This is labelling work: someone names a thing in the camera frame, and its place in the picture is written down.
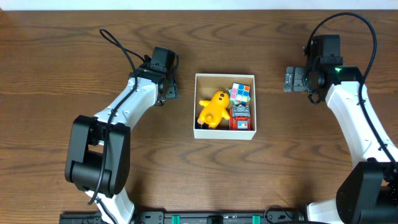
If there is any red grey toy truck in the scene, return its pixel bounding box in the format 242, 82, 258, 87
229, 104, 251, 131

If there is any orange toy dinosaur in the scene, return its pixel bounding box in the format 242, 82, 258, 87
197, 90, 230, 129

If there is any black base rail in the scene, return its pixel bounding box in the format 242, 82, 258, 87
58, 210, 307, 224

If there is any multicolour puzzle cube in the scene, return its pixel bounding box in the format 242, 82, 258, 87
229, 83, 251, 105

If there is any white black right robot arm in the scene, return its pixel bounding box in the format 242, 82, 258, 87
284, 66, 397, 223

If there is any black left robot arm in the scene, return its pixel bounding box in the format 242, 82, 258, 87
65, 68, 178, 223

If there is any white open cardboard box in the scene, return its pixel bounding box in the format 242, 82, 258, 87
193, 73, 257, 140

